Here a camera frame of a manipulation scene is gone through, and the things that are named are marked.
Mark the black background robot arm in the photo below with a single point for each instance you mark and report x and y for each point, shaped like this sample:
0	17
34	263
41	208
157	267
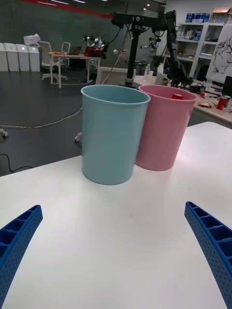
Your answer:
172	48

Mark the red drink can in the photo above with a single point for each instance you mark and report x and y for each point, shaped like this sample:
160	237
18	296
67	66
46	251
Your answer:
220	103
177	96

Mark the red and black small robot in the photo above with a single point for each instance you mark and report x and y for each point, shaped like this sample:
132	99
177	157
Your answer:
95	50

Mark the white waste cabinet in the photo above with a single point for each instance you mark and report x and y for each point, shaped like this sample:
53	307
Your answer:
12	58
23	59
2	58
34	60

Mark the white shelf unit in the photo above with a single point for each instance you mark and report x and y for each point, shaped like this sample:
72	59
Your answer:
201	48

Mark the black monitor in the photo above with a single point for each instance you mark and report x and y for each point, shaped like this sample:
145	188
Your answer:
227	85

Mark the open laptop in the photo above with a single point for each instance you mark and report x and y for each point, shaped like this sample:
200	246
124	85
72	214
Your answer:
75	50

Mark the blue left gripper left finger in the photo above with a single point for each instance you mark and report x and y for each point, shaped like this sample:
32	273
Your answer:
17	239

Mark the whiteboard with black drawing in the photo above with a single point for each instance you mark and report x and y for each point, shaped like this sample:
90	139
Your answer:
224	53

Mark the black tripod stand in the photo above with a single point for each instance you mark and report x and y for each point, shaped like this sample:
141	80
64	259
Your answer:
134	48

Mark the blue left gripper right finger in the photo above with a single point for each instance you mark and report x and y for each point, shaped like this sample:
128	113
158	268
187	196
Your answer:
215	243

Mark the pink plastic bin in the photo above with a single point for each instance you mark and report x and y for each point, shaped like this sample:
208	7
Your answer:
164	135

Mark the wooden workbench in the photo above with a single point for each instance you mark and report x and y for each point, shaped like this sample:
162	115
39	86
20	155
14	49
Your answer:
212	117

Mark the pale blue plastic bin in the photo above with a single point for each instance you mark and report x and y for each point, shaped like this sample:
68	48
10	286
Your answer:
108	140

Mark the white desk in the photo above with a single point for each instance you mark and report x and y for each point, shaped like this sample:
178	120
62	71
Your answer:
72	56

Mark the cardboard box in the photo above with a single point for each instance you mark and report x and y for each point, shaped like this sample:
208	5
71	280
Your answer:
221	10

